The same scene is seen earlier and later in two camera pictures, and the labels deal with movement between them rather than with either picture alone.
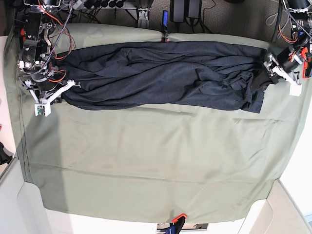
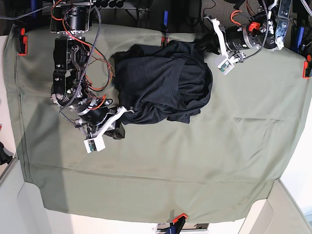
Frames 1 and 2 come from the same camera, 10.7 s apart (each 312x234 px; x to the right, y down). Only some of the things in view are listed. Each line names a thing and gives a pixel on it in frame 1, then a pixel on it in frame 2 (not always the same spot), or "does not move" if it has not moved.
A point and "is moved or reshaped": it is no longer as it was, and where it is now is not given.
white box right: x=278 y=214 does not move
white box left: x=22 y=209 does not move
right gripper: x=283 y=65 -> x=233 y=39
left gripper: x=45 y=89 -> x=95 y=120
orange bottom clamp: x=179 y=222 does not move
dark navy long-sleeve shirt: x=205 y=75 is moved or reshaped
